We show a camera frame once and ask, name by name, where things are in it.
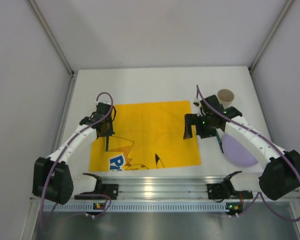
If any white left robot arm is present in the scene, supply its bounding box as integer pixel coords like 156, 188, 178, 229
32, 102, 116, 205

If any green handled spoon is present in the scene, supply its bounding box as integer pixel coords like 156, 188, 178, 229
216, 131, 224, 153

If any lilac plastic plate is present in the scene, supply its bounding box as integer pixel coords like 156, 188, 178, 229
221, 133, 258, 168

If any slotted grey cable duct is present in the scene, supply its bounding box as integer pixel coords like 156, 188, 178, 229
43, 201, 243, 214

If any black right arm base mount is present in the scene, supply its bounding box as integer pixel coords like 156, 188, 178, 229
206, 183, 242, 203

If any right aluminium corner post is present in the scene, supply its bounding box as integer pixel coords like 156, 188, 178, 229
248, 0, 296, 74

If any left aluminium corner post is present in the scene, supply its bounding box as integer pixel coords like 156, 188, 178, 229
26, 0, 75, 77

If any green handled fork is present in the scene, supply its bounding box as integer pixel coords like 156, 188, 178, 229
105, 136, 110, 152

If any yellow cartoon print placemat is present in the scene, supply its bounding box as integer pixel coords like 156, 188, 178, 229
89, 101, 201, 172

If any beige paper cup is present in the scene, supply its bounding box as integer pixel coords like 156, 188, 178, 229
216, 89, 235, 108

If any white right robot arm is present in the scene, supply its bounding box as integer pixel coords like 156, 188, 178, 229
183, 95, 300, 201

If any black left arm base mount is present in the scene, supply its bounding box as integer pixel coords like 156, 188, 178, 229
74, 183, 119, 200

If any aluminium corner post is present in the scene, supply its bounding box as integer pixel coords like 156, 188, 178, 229
248, 0, 296, 74
26, 0, 75, 77

